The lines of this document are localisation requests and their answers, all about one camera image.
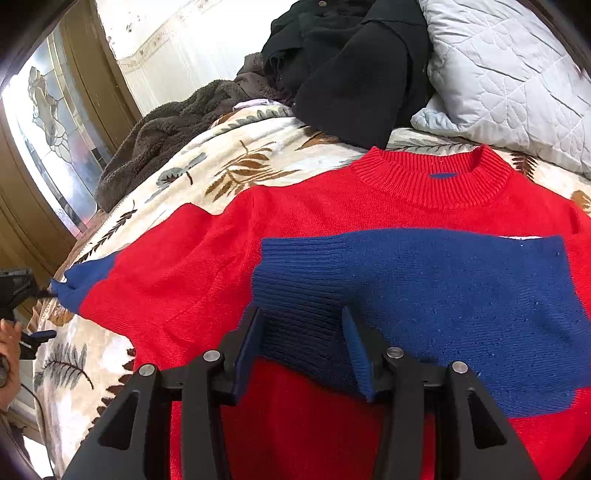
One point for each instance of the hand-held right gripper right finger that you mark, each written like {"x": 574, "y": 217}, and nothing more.
{"x": 359, "y": 355}

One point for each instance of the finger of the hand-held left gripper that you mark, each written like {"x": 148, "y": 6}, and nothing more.
{"x": 39, "y": 339}
{"x": 46, "y": 292}

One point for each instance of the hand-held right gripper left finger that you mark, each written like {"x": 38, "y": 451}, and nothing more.
{"x": 247, "y": 350}

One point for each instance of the red and blue knit sweater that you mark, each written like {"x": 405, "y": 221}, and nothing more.
{"x": 323, "y": 217}

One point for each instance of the black clothes pile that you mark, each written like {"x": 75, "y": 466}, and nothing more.
{"x": 351, "y": 69}

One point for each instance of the person's left hand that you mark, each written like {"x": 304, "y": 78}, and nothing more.
{"x": 10, "y": 341}

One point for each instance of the wooden door with stained glass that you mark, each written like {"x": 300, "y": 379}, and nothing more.
{"x": 51, "y": 124}

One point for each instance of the brown fleece blanket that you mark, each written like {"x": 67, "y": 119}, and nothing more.
{"x": 157, "y": 134}

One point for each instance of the leaf print fleece blanket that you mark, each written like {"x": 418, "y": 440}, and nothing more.
{"x": 258, "y": 152}

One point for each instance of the lilac cloth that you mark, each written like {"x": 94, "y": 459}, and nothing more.
{"x": 244, "y": 106}

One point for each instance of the grey quilted pillow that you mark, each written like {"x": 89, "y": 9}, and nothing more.
{"x": 503, "y": 69}

